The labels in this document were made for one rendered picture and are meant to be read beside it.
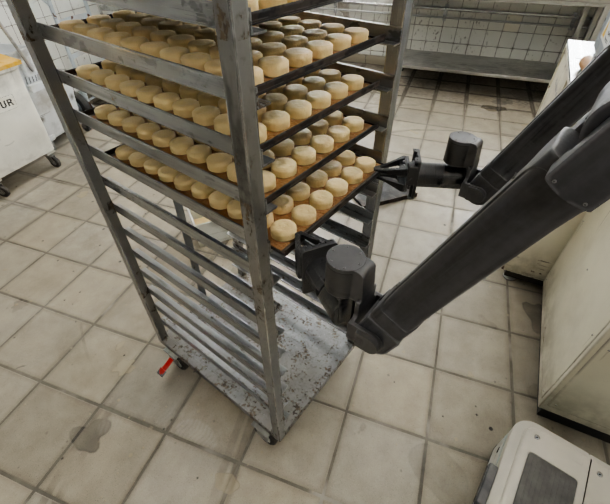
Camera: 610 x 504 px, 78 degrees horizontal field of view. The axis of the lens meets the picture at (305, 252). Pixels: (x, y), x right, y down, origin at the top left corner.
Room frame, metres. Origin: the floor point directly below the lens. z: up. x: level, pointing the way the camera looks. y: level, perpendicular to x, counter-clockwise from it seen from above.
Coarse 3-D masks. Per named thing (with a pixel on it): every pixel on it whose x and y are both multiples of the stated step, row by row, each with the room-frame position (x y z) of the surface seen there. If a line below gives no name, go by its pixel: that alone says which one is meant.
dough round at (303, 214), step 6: (306, 204) 0.64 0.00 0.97; (294, 210) 0.61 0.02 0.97; (300, 210) 0.61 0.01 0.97; (306, 210) 0.61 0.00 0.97; (312, 210) 0.61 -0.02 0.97; (294, 216) 0.60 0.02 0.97; (300, 216) 0.60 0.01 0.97; (306, 216) 0.60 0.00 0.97; (312, 216) 0.60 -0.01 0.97; (294, 222) 0.60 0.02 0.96; (300, 222) 0.59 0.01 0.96; (306, 222) 0.59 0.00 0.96; (312, 222) 0.60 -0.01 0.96
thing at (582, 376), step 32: (608, 224) 1.00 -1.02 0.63; (576, 256) 1.07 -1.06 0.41; (608, 256) 0.87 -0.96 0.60; (544, 288) 1.18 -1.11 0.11; (576, 288) 0.92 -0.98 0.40; (608, 288) 0.75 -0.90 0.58; (544, 320) 0.98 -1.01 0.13; (576, 320) 0.78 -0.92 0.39; (608, 320) 0.65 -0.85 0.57; (544, 352) 0.82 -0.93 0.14; (576, 352) 0.66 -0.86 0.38; (608, 352) 0.61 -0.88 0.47; (544, 384) 0.68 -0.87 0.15; (576, 384) 0.61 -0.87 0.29; (608, 384) 0.58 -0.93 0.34; (544, 416) 0.63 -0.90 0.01; (576, 416) 0.58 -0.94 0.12; (608, 416) 0.55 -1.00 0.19
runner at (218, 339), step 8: (152, 288) 0.91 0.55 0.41; (160, 296) 0.85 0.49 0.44; (168, 304) 0.82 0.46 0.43; (176, 304) 0.84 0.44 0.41; (176, 312) 0.80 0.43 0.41; (184, 312) 0.80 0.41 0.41; (192, 320) 0.75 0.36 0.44; (200, 328) 0.72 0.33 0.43; (208, 328) 0.74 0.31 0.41; (208, 336) 0.70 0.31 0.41; (216, 336) 0.71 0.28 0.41; (224, 344) 0.66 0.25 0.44; (232, 344) 0.68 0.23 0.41; (232, 352) 0.63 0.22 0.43; (240, 352) 0.65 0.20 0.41; (240, 360) 0.61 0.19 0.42; (248, 360) 0.62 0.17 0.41; (256, 368) 0.58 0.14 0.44; (264, 376) 0.55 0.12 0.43
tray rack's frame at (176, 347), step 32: (32, 32) 0.87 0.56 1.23; (64, 96) 0.88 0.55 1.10; (64, 128) 0.88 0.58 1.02; (96, 192) 0.87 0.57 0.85; (128, 256) 0.87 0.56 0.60; (224, 288) 1.14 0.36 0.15; (160, 320) 0.88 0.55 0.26; (224, 320) 0.96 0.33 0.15; (288, 320) 0.96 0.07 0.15; (320, 320) 0.96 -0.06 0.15; (192, 352) 0.81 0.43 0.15; (288, 352) 0.81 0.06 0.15; (320, 352) 0.81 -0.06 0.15; (224, 384) 0.68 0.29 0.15; (288, 384) 0.68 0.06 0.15; (320, 384) 0.68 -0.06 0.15; (256, 416) 0.56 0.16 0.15; (288, 416) 0.56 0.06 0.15
